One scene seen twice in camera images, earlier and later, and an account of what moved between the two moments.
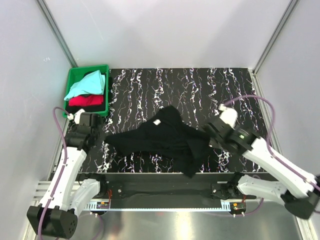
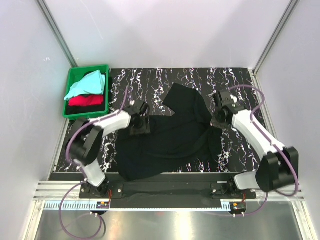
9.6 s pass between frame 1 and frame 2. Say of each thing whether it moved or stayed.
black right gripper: moved
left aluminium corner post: stayed
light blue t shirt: stayed
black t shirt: moved
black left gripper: moved
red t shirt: stayed
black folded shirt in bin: stayed
